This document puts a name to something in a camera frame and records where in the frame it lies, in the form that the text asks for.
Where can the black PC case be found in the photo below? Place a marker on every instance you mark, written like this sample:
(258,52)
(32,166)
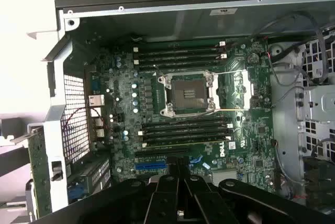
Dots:
(183,25)

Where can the black RAM slot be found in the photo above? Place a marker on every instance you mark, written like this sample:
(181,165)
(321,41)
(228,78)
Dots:
(183,143)
(183,44)
(185,124)
(185,136)
(183,130)
(183,56)
(178,50)
(178,63)

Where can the CPU socket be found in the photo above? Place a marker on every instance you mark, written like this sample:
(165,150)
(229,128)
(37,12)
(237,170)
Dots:
(187,94)

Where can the silver chipset heatsink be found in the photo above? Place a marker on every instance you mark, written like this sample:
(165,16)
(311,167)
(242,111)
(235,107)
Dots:
(224,177)

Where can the green motherboard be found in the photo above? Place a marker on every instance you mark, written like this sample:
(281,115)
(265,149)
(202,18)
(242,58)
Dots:
(251,135)

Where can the long black expansion slot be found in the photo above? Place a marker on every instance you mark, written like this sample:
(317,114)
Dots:
(159,152)

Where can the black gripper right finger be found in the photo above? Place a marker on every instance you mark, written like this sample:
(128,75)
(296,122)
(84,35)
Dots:
(235,203)

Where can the metal rear port block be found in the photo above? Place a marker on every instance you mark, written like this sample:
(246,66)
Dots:
(96,116)

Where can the black plastic shroud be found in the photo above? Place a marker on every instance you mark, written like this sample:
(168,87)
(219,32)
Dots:
(319,179)

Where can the blue expansion slot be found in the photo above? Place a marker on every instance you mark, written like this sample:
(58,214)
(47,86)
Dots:
(150,167)

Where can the thin metal locking lever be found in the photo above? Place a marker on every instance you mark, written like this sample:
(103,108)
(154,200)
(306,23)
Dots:
(233,109)

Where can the round coin battery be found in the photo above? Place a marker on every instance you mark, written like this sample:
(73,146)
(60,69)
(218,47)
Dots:
(254,58)

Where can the metal socket cover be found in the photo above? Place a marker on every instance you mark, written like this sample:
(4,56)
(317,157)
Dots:
(244,90)

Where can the metal disk bay cage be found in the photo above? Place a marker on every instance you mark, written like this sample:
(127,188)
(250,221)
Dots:
(318,98)

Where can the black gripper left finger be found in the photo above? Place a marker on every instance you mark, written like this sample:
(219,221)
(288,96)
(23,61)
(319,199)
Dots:
(136,203)

